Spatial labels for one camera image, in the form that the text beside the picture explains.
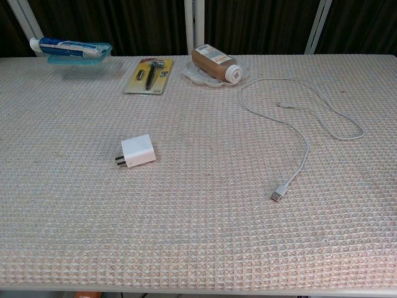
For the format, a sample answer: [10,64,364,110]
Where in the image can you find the brown bottle with white cap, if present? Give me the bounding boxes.
[190,44,243,84]

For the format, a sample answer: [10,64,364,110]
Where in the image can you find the blue white toothpaste tube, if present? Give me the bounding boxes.
[29,37,108,59]

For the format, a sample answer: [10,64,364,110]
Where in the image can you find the white USB charger adapter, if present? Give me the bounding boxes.
[114,133,161,170]

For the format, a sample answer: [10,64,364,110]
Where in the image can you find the clear flower-shaped plastic dish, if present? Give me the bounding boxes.
[181,58,251,89]

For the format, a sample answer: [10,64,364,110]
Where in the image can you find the upright white frame post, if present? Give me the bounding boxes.
[184,0,206,56]

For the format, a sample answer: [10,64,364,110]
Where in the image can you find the white USB cable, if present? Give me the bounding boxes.
[238,78,365,204]

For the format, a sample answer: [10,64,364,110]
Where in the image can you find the dark pleated curtain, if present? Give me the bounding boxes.
[0,0,397,58]

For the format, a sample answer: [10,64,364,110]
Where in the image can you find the slanted white frame post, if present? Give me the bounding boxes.
[6,0,44,58]

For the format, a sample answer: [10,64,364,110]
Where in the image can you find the double white frame post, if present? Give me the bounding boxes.
[305,0,333,55]

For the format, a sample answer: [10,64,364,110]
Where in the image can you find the teal plastic tray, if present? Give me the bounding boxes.
[47,42,113,66]

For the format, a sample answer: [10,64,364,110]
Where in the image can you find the razor in yellow blister pack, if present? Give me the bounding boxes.
[123,58,174,96]

